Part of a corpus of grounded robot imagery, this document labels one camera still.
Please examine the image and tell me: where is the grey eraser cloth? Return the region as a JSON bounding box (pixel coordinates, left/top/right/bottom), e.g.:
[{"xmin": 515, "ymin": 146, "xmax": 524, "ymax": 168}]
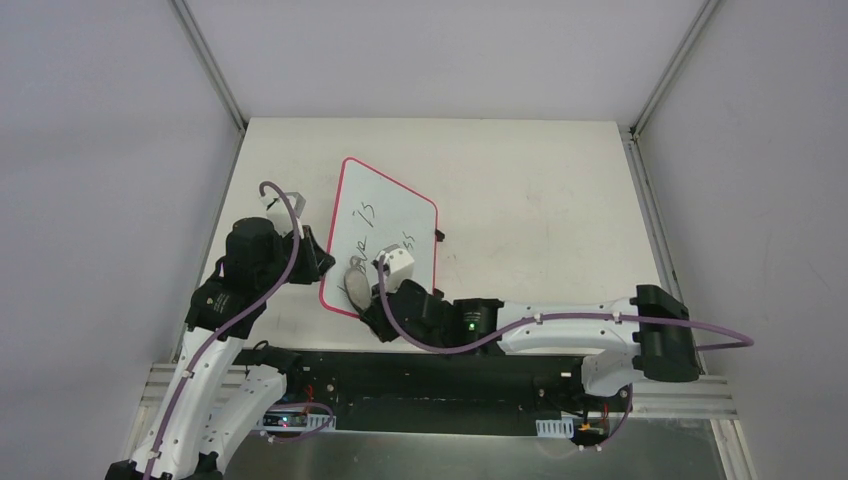
[{"xmin": 343, "ymin": 267, "xmax": 372, "ymax": 314}]

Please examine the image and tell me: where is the pink-framed whiteboard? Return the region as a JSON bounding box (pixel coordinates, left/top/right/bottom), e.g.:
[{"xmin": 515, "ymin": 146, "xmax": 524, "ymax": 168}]
[{"xmin": 319, "ymin": 157, "xmax": 439, "ymax": 317}]

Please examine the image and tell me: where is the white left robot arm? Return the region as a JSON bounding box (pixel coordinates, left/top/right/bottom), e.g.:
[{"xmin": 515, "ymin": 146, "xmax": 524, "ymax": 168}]
[{"xmin": 106, "ymin": 217, "xmax": 335, "ymax": 479}]

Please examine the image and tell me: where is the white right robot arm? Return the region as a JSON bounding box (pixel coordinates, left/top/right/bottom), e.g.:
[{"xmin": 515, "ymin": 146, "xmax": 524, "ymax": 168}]
[{"xmin": 343, "ymin": 274, "xmax": 700, "ymax": 410}]

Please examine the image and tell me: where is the left controller board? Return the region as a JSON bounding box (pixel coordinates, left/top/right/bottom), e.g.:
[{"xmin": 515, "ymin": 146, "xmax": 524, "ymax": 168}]
[{"xmin": 257, "ymin": 402, "xmax": 337, "ymax": 443}]

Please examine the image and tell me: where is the controller board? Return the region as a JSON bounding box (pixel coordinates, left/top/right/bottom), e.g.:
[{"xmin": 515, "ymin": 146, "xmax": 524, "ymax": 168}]
[
  {"xmin": 257, "ymin": 402, "xmax": 337, "ymax": 443},
  {"xmin": 534, "ymin": 413, "xmax": 612, "ymax": 449}
]

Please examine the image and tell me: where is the right controller board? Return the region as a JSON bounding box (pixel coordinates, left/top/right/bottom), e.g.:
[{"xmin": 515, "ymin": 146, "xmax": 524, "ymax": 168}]
[{"xmin": 534, "ymin": 413, "xmax": 612, "ymax": 449}]

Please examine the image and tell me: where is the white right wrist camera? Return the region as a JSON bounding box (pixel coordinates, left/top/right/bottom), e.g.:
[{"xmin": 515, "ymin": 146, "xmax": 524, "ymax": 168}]
[{"xmin": 373, "ymin": 244, "xmax": 415, "ymax": 292}]

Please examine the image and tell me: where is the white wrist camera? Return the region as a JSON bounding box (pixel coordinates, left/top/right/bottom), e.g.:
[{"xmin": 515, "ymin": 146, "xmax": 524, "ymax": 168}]
[
  {"xmin": 260, "ymin": 192, "xmax": 306, "ymax": 237},
  {"xmin": 373, "ymin": 244, "xmax": 415, "ymax": 292}
]

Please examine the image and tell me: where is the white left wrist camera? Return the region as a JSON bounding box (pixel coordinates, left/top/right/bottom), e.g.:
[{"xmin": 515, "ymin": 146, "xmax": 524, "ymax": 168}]
[{"xmin": 260, "ymin": 192, "xmax": 306, "ymax": 237}]

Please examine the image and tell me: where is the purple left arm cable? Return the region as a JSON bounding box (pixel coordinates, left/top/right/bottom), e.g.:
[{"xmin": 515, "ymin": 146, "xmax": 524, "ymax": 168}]
[{"xmin": 142, "ymin": 180, "xmax": 303, "ymax": 480}]

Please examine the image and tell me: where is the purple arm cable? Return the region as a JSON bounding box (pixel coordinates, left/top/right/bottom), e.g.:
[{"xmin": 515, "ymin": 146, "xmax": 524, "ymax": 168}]
[
  {"xmin": 376, "ymin": 261, "xmax": 755, "ymax": 356},
  {"xmin": 142, "ymin": 180, "xmax": 303, "ymax": 480}
]

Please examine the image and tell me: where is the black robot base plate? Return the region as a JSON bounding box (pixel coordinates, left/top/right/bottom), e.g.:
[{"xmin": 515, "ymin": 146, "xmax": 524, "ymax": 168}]
[{"xmin": 274, "ymin": 350, "xmax": 630, "ymax": 437}]

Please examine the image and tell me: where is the aluminium frame post left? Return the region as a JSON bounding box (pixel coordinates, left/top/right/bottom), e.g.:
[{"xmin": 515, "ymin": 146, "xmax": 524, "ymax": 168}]
[{"xmin": 169, "ymin": 0, "xmax": 249, "ymax": 137}]

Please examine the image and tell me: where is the aluminium frame post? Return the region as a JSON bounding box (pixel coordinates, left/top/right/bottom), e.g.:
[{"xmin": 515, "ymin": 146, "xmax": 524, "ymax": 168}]
[
  {"xmin": 169, "ymin": 0, "xmax": 249, "ymax": 137},
  {"xmin": 629, "ymin": 0, "xmax": 724, "ymax": 141}
]

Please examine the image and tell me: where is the aluminium frame rail front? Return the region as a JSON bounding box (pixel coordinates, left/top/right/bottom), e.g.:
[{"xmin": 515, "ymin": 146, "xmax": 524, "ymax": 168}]
[{"xmin": 139, "ymin": 363, "xmax": 739, "ymax": 420}]

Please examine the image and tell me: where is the aluminium frame post right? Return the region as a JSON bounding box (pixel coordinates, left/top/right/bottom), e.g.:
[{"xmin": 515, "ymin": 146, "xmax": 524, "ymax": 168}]
[{"xmin": 629, "ymin": 0, "xmax": 724, "ymax": 141}]

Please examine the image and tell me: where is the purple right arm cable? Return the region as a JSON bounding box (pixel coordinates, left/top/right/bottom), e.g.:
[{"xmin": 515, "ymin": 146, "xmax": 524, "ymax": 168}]
[{"xmin": 376, "ymin": 261, "xmax": 755, "ymax": 356}]

